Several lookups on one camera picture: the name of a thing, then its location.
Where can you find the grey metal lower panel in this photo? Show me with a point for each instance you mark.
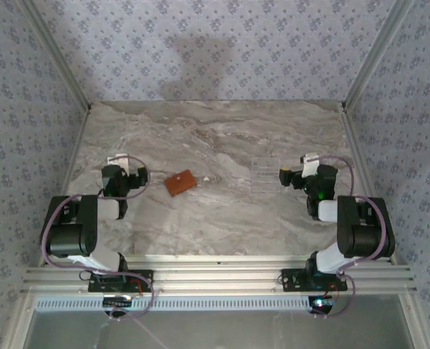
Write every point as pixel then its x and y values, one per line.
pixel 236 331

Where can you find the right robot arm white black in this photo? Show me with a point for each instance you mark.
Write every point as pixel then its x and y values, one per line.
pixel 364 232

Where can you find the brown leather card holder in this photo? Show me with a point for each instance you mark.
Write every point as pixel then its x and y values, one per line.
pixel 180 183

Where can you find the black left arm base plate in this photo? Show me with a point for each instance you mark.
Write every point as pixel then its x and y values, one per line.
pixel 98 287

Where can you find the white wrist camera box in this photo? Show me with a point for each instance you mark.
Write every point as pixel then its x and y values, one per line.
pixel 309 167
pixel 122 161

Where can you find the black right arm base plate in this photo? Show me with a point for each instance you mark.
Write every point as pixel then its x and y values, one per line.
pixel 291 280

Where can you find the aluminium corner post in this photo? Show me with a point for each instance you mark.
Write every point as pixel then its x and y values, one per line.
pixel 376 54
pixel 59 54

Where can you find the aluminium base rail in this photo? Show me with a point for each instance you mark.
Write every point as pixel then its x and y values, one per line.
pixel 218 276

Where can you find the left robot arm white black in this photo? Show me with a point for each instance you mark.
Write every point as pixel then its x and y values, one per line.
pixel 69 232

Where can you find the clear acrylic card stand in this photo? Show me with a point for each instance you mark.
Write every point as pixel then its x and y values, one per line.
pixel 263 178

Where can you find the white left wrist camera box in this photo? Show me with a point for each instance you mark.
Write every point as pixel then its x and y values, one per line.
pixel 122 161

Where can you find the aluminium table side rail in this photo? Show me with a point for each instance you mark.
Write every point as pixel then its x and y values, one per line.
pixel 365 174
pixel 72 160

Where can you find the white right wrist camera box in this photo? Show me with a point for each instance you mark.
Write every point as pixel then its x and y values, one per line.
pixel 309 167

